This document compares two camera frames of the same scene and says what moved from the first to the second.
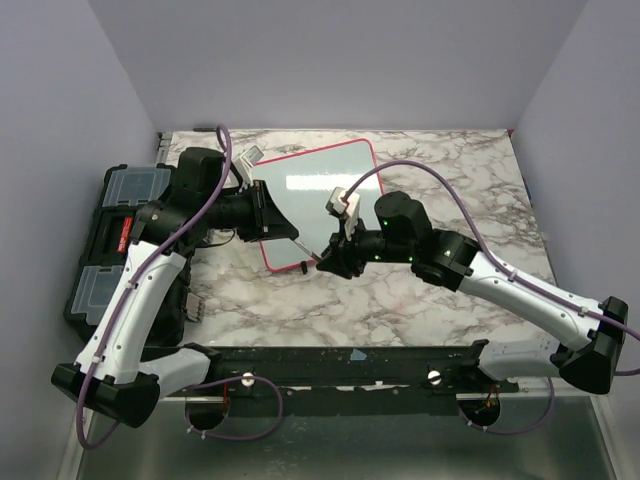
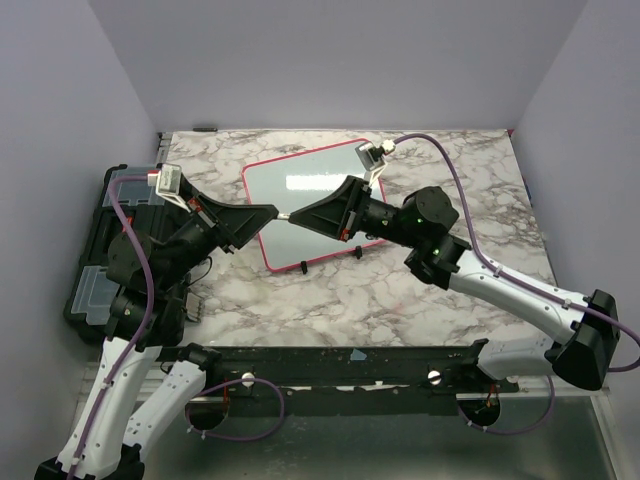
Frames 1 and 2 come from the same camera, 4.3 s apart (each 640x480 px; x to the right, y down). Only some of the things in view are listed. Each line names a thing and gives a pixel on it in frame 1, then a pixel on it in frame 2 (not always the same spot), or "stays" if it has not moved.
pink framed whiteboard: x=297 y=188 stays
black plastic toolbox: x=117 y=201 stays
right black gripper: x=338 y=242 to x=346 y=205
